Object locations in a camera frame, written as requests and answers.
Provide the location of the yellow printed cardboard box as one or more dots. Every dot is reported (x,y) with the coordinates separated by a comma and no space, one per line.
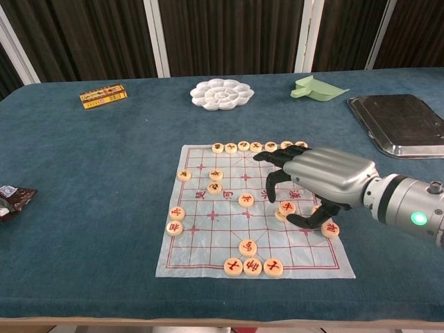
(103,96)

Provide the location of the wooden chess piece black character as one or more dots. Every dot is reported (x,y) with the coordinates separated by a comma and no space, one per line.
(279,216)
(271,145)
(184,175)
(243,146)
(214,188)
(301,143)
(217,147)
(256,146)
(287,144)
(230,148)
(215,174)

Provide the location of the white flower-shaped paint palette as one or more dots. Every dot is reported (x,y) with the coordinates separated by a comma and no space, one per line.
(222,93)

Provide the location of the translucent xiangqi board sheet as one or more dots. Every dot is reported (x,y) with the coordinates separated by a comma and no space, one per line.
(225,239)

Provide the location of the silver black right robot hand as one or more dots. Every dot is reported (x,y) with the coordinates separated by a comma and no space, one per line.
(329,170)

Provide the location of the light green plastic dustpan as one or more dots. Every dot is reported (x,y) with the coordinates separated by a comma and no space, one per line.
(319,91)

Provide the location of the white frame post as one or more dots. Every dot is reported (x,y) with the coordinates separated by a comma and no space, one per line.
(308,34)
(156,38)
(21,52)
(381,34)

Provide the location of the stainless steel tray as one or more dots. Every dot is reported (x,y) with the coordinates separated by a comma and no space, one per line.
(399,121)

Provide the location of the blue-green tablecloth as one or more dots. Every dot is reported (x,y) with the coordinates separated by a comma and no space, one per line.
(86,215)

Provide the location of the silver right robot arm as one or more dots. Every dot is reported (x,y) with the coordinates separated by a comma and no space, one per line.
(406,204)

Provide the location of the dark snack bag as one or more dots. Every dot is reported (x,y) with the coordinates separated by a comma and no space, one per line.
(14,203)

